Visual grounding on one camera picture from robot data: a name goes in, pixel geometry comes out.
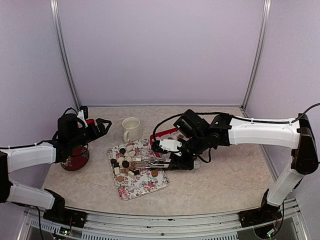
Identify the right aluminium frame post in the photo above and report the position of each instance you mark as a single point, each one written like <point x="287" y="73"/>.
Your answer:
<point x="258" y="53"/>

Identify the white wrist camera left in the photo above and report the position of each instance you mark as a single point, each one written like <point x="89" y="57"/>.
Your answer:
<point x="82" y="113"/>

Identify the dark round fluted chocolate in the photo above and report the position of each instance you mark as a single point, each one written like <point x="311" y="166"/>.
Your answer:
<point x="122" y="150"/>

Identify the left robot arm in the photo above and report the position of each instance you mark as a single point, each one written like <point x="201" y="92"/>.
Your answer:
<point x="21" y="157"/>

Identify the left aluminium frame post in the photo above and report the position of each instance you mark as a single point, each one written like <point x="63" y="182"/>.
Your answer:
<point x="54" y="5"/>

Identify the aluminium front rail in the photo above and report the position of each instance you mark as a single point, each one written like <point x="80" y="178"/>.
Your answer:
<point x="215" y="226"/>

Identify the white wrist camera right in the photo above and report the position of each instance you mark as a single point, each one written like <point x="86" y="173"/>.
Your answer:
<point x="169" y="145"/>

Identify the white ribbed ceramic mug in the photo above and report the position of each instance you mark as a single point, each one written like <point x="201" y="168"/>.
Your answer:
<point x="132" y="129"/>

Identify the red floral vase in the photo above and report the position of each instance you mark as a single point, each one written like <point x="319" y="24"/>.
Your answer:
<point x="78" y="159"/>

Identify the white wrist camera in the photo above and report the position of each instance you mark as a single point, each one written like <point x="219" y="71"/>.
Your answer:
<point x="82" y="113"/>
<point x="169" y="145"/>

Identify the caramel ridged oval chocolate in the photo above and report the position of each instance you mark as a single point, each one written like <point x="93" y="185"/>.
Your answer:
<point x="154" y="173"/>

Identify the floral rectangular tray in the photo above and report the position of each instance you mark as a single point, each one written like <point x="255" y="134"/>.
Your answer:
<point x="130" y="181"/>

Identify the red box with paper cups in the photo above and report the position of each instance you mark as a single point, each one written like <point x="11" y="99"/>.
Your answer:
<point x="172" y="134"/>

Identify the white round chocolate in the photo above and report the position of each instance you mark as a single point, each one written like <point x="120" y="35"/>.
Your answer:
<point x="129" y="148"/>

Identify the aluminium frame post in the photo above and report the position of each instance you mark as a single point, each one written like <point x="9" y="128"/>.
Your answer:
<point x="258" y="53"/>
<point x="54" y="5"/>

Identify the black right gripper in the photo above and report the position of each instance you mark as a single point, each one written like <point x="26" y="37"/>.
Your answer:
<point x="182" y="163"/>

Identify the metal tongs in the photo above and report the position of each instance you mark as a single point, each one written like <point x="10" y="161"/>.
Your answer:
<point x="145" y="162"/>

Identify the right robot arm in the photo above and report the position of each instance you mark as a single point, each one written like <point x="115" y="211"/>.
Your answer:
<point x="226" y="129"/>

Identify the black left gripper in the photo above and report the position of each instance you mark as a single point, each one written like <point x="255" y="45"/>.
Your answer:
<point x="95" y="134"/>

